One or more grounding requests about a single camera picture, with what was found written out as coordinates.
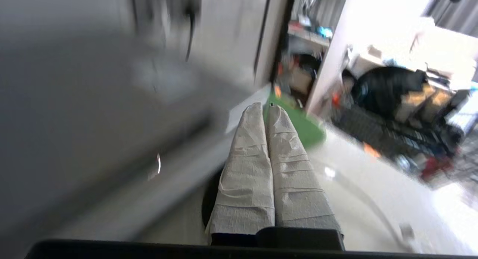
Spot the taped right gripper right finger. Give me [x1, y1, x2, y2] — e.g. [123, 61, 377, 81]
[265, 104, 344, 237]

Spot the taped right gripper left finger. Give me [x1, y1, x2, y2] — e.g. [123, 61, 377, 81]
[205, 103, 276, 246]

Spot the silver microwave oven body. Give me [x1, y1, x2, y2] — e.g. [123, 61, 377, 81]
[0, 27, 273, 259]

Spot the green cutting board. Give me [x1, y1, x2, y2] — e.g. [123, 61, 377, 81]
[263, 94, 328, 149]

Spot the black bag bundle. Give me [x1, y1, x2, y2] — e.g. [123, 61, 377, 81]
[353, 67, 429, 115]

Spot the white power cable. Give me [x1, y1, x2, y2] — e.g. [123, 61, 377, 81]
[325, 169, 417, 250]

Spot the black wire basket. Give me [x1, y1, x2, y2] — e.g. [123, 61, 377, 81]
[332, 102, 462, 162]

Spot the black metal frame post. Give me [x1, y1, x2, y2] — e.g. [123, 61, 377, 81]
[270, 0, 298, 84]

